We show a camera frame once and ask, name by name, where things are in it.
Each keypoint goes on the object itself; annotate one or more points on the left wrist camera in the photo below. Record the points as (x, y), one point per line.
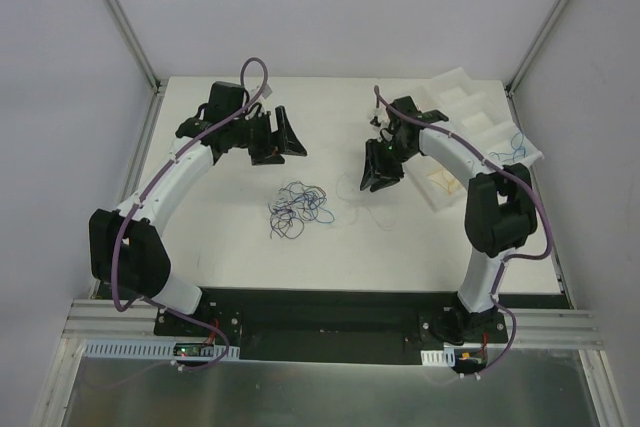
(266, 93)

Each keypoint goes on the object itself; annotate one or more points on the white cable duct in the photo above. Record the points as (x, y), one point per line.
(158, 350)
(438, 358)

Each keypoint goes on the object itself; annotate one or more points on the left aluminium frame post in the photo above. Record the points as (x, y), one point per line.
(133, 44)

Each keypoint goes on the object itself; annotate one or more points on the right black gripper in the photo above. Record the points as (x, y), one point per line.
(386, 161)

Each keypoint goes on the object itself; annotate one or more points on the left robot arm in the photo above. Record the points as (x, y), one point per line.
(126, 248)

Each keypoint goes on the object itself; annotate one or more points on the left white cable duct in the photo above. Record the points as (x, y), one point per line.
(158, 350)

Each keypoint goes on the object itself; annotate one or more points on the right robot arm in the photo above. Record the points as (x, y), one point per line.
(501, 210)

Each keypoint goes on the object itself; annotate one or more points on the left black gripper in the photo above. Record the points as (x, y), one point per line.
(270, 136)

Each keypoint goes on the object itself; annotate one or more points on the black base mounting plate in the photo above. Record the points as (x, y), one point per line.
(382, 328)

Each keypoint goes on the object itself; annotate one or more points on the white foam compartment tray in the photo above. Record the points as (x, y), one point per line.
(478, 112)

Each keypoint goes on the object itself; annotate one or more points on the right white cable duct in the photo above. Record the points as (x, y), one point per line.
(438, 358)

